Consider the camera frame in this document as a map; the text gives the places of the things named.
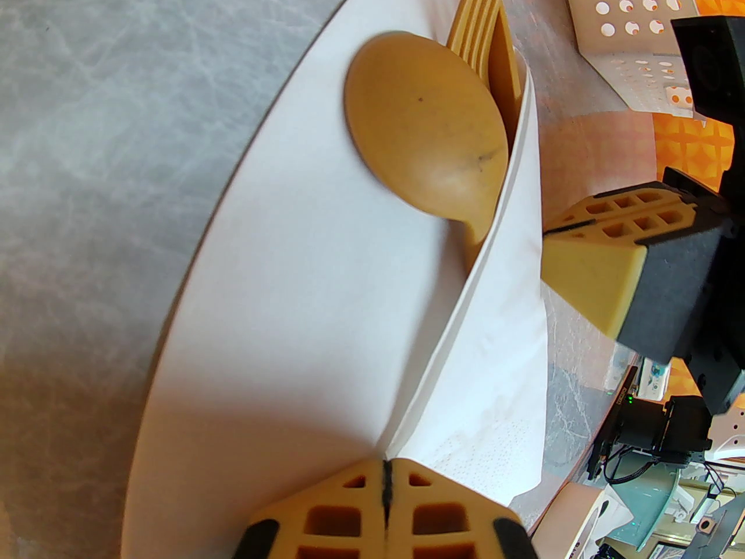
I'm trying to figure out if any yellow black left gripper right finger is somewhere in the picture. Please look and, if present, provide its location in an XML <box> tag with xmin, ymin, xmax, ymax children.
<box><xmin>388</xmin><ymin>457</ymin><xmax>541</xmax><ymax>559</ymax></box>

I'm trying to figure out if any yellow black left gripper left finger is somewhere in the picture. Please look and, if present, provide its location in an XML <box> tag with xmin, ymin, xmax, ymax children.
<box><xmin>232</xmin><ymin>459</ymin><xmax>388</xmax><ymax>559</ymax></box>

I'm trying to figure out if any wooden knife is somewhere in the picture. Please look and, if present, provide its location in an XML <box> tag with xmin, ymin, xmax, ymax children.
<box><xmin>488</xmin><ymin>6</ymin><xmax>523</xmax><ymax>144</ymax></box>

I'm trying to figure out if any white paper napkin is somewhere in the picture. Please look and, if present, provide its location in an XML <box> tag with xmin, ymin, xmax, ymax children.
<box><xmin>119</xmin><ymin>0</ymin><xmax>551</xmax><ymax>559</ymax></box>

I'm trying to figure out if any wooden spoon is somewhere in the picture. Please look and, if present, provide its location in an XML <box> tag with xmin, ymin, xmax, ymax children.
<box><xmin>343</xmin><ymin>31</ymin><xmax>510</xmax><ymax>272</ymax></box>

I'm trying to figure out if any wooden fork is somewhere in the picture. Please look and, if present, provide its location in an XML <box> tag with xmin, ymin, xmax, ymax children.
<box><xmin>445</xmin><ymin>0</ymin><xmax>506</xmax><ymax>74</ymax></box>

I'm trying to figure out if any white perforated plastic basket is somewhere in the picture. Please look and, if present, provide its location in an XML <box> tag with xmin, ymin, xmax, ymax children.
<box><xmin>558</xmin><ymin>0</ymin><xmax>699</xmax><ymax>116</ymax></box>

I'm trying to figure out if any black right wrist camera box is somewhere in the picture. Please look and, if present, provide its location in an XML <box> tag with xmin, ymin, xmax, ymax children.
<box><xmin>671</xmin><ymin>15</ymin><xmax>745</xmax><ymax>125</ymax></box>

